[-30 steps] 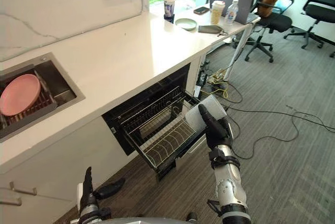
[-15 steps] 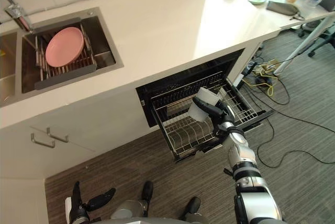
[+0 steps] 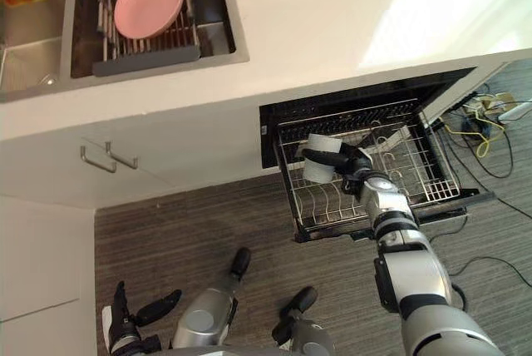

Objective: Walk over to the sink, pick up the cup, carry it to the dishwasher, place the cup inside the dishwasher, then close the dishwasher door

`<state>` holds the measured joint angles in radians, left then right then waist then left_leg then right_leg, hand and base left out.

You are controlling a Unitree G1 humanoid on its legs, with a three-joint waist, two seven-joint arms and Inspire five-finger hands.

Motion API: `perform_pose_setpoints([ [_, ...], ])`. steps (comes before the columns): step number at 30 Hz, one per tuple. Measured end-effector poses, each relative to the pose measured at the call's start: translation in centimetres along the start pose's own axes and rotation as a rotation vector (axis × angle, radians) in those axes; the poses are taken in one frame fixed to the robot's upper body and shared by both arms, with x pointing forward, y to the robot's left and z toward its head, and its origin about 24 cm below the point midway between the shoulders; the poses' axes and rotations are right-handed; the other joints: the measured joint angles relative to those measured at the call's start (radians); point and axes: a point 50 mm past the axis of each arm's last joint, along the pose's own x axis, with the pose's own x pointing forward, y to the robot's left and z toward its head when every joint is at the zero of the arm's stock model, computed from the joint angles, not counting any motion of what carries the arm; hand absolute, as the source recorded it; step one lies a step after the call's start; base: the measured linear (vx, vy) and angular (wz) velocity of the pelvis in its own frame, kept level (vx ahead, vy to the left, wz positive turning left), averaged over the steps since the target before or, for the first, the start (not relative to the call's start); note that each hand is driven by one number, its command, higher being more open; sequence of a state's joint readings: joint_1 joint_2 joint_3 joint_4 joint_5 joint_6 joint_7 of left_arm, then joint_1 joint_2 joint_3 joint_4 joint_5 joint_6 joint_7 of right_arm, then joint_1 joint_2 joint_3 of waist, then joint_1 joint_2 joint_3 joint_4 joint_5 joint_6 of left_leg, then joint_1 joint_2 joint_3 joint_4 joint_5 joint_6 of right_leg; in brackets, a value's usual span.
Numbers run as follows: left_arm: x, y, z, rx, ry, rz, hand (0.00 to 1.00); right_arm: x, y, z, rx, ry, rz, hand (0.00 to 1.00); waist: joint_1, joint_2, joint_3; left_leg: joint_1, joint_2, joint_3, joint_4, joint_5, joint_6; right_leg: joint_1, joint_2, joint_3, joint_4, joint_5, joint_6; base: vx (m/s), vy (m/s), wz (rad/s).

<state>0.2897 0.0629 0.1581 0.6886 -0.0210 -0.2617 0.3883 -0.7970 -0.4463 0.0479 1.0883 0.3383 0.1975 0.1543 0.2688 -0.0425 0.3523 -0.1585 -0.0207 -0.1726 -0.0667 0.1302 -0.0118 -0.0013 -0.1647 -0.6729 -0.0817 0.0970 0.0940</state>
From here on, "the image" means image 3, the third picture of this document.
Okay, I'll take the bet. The white wire dishwasher rack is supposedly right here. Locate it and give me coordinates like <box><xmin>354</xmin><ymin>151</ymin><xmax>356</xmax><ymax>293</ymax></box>
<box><xmin>275</xmin><ymin>116</ymin><xmax>463</xmax><ymax>235</ymax></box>

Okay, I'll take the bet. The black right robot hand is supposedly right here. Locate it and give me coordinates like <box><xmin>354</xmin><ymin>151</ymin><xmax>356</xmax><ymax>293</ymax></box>
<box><xmin>299</xmin><ymin>142</ymin><xmax>374</xmax><ymax>180</ymax></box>

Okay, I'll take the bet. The black floor cable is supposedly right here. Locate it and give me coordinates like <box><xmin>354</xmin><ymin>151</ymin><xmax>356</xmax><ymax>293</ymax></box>
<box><xmin>431</xmin><ymin>116</ymin><xmax>515</xmax><ymax>180</ymax></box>
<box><xmin>447</xmin><ymin>256</ymin><xmax>532</xmax><ymax>291</ymax></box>

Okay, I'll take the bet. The grey sink drying rack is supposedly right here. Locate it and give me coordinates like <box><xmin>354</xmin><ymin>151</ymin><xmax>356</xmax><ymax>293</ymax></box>
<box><xmin>91</xmin><ymin>0</ymin><xmax>201</xmax><ymax>79</ymax></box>

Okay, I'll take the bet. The silver right robot leg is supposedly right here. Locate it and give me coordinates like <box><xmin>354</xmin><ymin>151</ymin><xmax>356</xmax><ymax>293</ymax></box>
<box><xmin>270</xmin><ymin>285</ymin><xmax>336</xmax><ymax>356</ymax></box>

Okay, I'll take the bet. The silver cabinet handle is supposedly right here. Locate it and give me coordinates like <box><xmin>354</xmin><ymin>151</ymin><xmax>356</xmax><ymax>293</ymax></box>
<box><xmin>79</xmin><ymin>145</ymin><xmax>118</xmax><ymax>174</ymax></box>
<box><xmin>104</xmin><ymin>141</ymin><xmax>140</xmax><ymax>171</ymax></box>

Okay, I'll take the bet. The stainless steel double sink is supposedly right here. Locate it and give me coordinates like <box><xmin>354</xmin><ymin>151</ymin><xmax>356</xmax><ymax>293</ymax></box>
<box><xmin>0</xmin><ymin>0</ymin><xmax>251</xmax><ymax>103</ymax></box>

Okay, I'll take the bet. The black dishwasher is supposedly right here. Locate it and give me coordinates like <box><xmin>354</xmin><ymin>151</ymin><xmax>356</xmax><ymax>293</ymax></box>
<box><xmin>258</xmin><ymin>66</ymin><xmax>496</xmax><ymax>245</ymax></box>

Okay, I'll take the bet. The white kitchen cabinet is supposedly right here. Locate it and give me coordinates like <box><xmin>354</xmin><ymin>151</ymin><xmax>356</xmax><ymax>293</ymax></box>
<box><xmin>0</xmin><ymin>100</ymin><xmax>267</xmax><ymax>211</ymax></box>

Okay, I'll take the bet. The silver left robot leg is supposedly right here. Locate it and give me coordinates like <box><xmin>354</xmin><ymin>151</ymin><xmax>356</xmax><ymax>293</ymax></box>
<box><xmin>170</xmin><ymin>246</ymin><xmax>253</xmax><ymax>352</ymax></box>

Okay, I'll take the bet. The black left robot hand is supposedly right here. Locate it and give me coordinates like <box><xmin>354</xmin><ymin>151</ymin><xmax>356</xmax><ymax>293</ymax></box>
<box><xmin>101</xmin><ymin>280</ymin><xmax>184</xmax><ymax>339</ymax></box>

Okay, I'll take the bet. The pink plate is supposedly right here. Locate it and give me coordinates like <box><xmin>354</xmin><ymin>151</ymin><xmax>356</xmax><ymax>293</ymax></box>
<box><xmin>113</xmin><ymin>0</ymin><xmax>186</xmax><ymax>40</ymax></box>

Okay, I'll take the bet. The yellow cable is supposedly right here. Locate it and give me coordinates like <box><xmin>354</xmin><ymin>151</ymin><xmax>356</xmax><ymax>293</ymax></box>
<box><xmin>443</xmin><ymin>109</ymin><xmax>507</xmax><ymax>160</ymax></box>

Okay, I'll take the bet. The silver robot leg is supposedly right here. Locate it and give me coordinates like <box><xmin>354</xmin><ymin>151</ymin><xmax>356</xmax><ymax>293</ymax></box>
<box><xmin>270</xmin><ymin>285</ymin><xmax>336</xmax><ymax>356</ymax></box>
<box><xmin>170</xmin><ymin>246</ymin><xmax>253</xmax><ymax>352</ymax></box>

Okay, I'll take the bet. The white power strip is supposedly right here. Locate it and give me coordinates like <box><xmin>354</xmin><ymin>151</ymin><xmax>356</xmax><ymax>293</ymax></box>
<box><xmin>500</xmin><ymin>100</ymin><xmax>532</xmax><ymax>123</ymax></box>

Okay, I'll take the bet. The white cup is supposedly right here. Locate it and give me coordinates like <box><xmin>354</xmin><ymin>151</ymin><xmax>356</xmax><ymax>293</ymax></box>
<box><xmin>296</xmin><ymin>132</ymin><xmax>344</xmax><ymax>185</ymax></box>

